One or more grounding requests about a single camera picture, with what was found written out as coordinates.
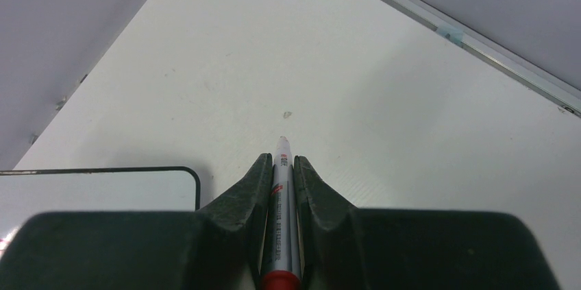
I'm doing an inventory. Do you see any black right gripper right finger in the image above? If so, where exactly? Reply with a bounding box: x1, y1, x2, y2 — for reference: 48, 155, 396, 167
294, 156, 559, 289

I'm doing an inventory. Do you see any aluminium table frame rail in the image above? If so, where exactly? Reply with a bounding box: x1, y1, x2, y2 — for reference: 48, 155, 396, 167
380, 0, 580, 117

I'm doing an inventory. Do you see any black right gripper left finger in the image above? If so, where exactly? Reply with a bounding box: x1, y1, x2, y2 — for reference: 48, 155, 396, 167
1, 153, 273, 289

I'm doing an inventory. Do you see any white whiteboard black frame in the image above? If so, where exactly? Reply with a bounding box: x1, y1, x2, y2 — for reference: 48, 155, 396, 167
1, 166, 201, 252

